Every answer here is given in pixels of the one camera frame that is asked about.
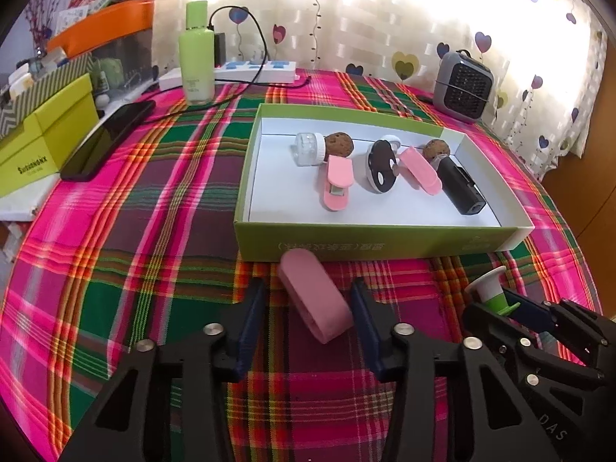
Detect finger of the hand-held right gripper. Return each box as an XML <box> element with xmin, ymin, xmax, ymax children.
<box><xmin>500</xmin><ymin>286</ymin><xmax>607</xmax><ymax>347</ymax></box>
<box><xmin>462</xmin><ymin>301</ymin><xmax>530</xmax><ymax>352</ymax></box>

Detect green and white spool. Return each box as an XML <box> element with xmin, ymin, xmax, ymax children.
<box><xmin>464</xmin><ymin>266</ymin><xmax>521</xmax><ymax>317</ymax></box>

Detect white power strip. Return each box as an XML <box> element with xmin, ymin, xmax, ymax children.
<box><xmin>159</xmin><ymin>59</ymin><xmax>298</xmax><ymax>91</ymax></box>

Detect grey small fan heater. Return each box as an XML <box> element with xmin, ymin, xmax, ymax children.
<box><xmin>433</xmin><ymin>49</ymin><xmax>495</xmax><ymax>119</ymax></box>

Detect brown wooden panel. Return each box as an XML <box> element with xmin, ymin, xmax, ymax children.
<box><xmin>541</xmin><ymin>24</ymin><xmax>616</xmax><ymax>318</ymax></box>

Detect large brown walnut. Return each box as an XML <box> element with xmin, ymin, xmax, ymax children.
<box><xmin>323</xmin><ymin>131</ymin><xmax>353</xmax><ymax>157</ymax></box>

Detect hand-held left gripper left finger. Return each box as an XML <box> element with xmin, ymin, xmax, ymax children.
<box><xmin>58</xmin><ymin>276</ymin><xmax>268</xmax><ymax>462</ymax></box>

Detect grey chevron striped box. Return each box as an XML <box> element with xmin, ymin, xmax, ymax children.
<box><xmin>0</xmin><ymin>52</ymin><xmax>94</xmax><ymax>138</ymax></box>

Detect green lotion bottle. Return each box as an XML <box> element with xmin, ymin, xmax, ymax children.
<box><xmin>179</xmin><ymin>1</ymin><xmax>216</xmax><ymax>105</ymax></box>

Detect black round disc white dots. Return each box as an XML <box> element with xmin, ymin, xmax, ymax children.
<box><xmin>365</xmin><ymin>139</ymin><xmax>400</xmax><ymax>194</ymax></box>

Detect heart print curtain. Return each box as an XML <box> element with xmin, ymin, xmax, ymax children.
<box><xmin>151</xmin><ymin>0</ymin><xmax>607</xmax><ymax>179</ymax></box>

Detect black smartphone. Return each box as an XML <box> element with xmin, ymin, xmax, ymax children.
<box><xmin>60</xmin><ymin>100</ymin><xmax>157</xmax><ymax>182</ymax></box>

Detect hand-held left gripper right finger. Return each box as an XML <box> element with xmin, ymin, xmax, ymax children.
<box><xmin>350</xmin><ymin>279</ymin><xmax>561</xmax><ymax>462</ymax></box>

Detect green cardboard box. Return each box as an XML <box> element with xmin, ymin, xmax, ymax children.
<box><xmin>234</xmin><ymin>102</ymin><xmax>536</xmax><ymax>262</ymax></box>

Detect yellow-green shoe box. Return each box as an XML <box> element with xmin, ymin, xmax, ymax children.
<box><xmin>0</xmin><ymin>73</ymin><xmax>97</xmax><ymax>198</ymax></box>

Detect clear plastic storage bin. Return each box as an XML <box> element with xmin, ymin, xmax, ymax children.
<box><xmin>91</xmin><ymin>29</ymin><xmax>155</xmax><ymax>102</ymax></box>

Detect orange bin lid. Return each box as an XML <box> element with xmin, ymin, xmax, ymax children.
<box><xmin>47</xmin><ymin>0</ymin><xmax>156</xmax><ymax>57</ymax></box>

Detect small brown walnut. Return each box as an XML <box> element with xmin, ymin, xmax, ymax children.
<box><xmin>423</xmin><ymin>139</ymin><xmax>452</xmax><ymax>161</ymax></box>

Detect purple flower branches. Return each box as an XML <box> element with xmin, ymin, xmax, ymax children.
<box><xmin>26</xmin><ymin>0</ymin><xmax>68</xmax><ymax>54</ymax></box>

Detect printed paper packets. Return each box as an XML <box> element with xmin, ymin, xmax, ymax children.
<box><xmin>57</xmin><ymin>0</ymin><xmax>107</xmax><ymax>27</ymax></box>

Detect short pink plastic clip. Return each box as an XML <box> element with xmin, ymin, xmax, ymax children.
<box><xmin>321</xmin><ymin>155</ymin><xmax>353</xmax><ymax>213</ymax></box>

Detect black cable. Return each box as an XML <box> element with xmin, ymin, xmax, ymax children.
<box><xmin>144</xmin><ymin>6</ymin><xmax>313</xmax><ymax>121</ymax></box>

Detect black rectangular device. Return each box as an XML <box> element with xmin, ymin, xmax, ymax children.
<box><xmin>435</xmin><ymin>156</ymin><xmax>486</xmax><ymax>216</ymax></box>

